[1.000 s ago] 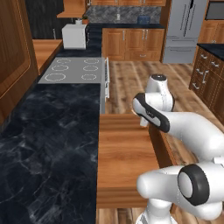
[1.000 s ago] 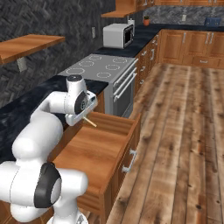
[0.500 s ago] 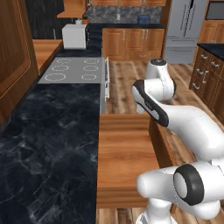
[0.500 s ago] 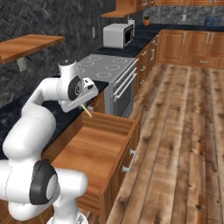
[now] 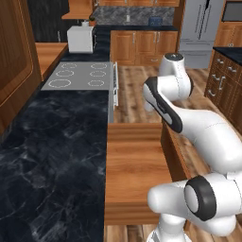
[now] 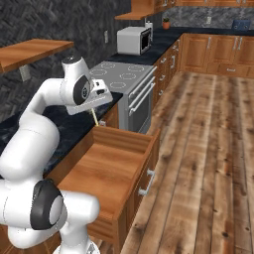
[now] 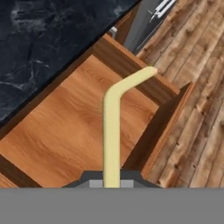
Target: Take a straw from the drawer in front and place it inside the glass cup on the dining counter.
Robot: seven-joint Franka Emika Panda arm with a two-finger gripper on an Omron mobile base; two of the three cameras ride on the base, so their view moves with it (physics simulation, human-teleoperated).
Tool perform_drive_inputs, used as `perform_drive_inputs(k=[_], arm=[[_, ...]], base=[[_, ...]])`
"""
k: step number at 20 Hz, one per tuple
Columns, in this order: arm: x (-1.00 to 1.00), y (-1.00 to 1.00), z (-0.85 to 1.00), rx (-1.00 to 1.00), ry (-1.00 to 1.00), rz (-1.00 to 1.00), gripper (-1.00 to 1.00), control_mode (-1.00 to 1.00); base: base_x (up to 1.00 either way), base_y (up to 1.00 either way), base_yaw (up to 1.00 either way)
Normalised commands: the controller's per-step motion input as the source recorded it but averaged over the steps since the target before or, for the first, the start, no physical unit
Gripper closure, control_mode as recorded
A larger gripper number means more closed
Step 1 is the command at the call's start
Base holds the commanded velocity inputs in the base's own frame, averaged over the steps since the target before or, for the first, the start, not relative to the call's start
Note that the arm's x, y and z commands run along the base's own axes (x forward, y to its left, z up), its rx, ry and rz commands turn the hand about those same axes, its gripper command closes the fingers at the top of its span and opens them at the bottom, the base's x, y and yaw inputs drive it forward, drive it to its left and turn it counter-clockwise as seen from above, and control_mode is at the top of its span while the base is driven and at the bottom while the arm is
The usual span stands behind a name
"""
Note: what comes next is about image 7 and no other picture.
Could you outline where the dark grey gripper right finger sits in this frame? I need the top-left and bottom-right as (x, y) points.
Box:
(118, 170), (162, 189)

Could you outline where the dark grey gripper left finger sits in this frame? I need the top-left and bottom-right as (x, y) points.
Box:
(61, 171), (105, 189)

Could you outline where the pale yellow bent straw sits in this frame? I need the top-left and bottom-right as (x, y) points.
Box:
(102, 66), (158, 189)

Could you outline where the open wooden drawer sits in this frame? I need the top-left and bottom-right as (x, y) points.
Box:
(0, 33), (196, 189)

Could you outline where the wooden cabinet side panel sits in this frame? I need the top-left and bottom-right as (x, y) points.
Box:
(108, 3), (141, 46)

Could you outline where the grey appliance door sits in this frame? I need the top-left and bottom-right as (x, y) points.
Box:
(122, 0), (178, 55)

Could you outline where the silver appliance handle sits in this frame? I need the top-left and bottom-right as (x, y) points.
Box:
(150, 0), (178, 21)

